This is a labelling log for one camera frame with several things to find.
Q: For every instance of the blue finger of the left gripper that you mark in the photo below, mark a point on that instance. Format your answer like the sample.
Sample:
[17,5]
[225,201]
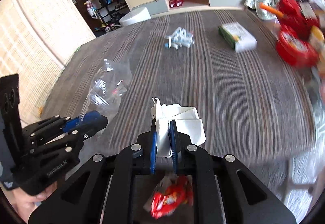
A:
[91,123]

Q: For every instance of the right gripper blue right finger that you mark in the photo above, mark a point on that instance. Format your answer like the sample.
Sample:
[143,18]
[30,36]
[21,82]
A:
[224,189]

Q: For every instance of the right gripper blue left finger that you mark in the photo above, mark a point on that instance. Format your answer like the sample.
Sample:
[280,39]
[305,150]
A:
[101,190]

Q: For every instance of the clear plastic bag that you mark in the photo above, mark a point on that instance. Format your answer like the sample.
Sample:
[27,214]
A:
[107,87]

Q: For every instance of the red chip bag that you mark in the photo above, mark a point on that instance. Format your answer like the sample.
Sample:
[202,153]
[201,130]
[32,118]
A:
[168,195]

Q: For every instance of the white paper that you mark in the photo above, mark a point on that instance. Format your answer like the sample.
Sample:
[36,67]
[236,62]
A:
[187,122]

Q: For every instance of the green white carton box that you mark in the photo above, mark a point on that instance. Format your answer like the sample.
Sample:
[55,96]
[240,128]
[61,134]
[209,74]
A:
[239,39]

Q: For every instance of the person's left hand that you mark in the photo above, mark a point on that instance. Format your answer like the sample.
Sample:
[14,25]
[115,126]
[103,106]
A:
[24,204]

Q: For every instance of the grey plaid tablecloth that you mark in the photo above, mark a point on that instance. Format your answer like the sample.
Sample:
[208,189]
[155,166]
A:
[252,103]

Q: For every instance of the white round stool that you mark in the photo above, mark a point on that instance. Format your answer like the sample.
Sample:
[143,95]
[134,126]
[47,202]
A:
[136,16]

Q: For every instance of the red round lidded tin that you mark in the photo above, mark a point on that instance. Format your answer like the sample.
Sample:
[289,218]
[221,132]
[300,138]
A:
[293,50]

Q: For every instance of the orange stick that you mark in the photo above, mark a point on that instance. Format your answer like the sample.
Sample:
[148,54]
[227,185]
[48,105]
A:
[271,10]

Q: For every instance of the floral cloth pile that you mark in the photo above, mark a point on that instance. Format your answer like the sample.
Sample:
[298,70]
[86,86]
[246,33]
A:
[261,0]

